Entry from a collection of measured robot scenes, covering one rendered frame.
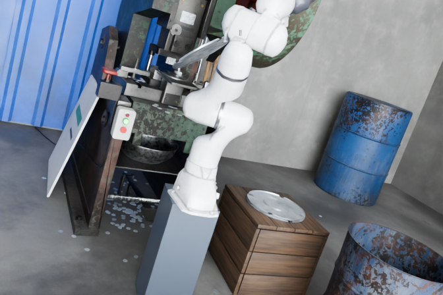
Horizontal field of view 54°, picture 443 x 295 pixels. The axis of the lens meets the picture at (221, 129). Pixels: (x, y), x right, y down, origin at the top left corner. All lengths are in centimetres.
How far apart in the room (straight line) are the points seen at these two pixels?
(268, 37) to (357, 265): 89
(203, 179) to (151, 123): 59
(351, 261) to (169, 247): 67
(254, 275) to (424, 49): 350
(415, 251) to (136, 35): 167
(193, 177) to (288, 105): 260
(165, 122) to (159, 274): 73
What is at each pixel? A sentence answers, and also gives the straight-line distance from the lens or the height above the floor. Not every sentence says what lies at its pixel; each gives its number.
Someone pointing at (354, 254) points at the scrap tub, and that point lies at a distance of 175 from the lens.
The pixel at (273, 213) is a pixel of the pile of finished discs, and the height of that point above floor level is 36.
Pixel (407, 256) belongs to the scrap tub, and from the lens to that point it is 210.
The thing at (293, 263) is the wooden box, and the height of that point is 18.
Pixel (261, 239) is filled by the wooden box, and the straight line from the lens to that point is 192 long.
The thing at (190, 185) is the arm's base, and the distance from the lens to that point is 154.
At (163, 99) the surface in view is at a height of 67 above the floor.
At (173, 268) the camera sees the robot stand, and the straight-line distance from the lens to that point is 169.
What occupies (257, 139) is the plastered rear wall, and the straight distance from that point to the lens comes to 401.
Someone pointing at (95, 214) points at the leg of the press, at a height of 10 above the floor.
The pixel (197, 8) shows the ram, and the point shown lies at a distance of 218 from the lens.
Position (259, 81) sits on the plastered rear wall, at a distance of 384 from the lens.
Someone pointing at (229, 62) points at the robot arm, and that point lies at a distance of 137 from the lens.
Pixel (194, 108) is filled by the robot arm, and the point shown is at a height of 78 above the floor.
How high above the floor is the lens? 107
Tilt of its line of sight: 12 degrees down
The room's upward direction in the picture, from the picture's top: 18 degrees clockwise
